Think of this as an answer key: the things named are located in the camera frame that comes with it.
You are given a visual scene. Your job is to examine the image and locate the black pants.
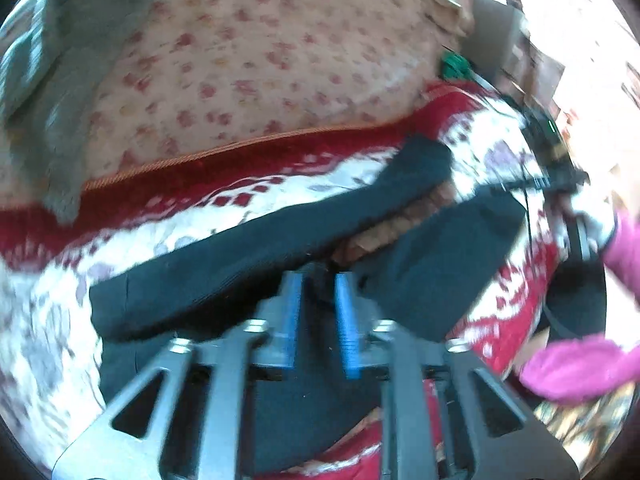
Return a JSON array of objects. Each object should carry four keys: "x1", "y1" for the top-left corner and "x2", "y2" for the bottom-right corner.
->
[{"x1": 89, "y1": 136, "x2": 525, "y2": 474}]

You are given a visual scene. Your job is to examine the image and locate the pink sleeve right forearm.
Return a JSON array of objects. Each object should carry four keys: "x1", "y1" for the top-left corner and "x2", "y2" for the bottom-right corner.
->
[{"x1": 602, "y1": 212, "x2": 640, "y2": 304}]

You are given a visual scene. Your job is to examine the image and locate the pink sleeve left forearm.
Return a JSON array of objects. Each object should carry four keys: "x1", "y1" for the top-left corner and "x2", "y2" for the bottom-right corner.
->
[{"x1": 518, "y1": 335, "x2": 639, "y2": 405}]

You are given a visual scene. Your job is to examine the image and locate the right hand white glove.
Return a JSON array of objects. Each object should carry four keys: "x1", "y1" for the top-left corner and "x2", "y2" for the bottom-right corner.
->
[{"x1": 560, "y1": 185, "x2": 617, "y2": 260}]

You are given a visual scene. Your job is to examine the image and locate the green object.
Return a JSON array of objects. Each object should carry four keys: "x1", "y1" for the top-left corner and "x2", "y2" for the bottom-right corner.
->
[{"x1": 439, "y1": 51, "x2": 473, "y2": 80}]

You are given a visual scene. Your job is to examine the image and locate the red white floral blanket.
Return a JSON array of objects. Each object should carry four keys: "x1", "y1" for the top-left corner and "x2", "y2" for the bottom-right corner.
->
[{"x1": 1, "y1": 82, "x2": 542, "y2": 479}]

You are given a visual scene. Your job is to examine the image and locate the floral beige quilt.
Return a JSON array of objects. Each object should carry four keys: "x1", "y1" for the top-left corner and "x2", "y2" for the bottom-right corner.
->
[{"x1": 0, "y1": 0, "x2": 476, "y2": 212}]

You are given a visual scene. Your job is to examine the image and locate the grey knit sweater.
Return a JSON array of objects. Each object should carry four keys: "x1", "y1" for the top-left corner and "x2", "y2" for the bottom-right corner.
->
[{"x1": 0, "y1": 0, "x2": 166, "y2": 226}]

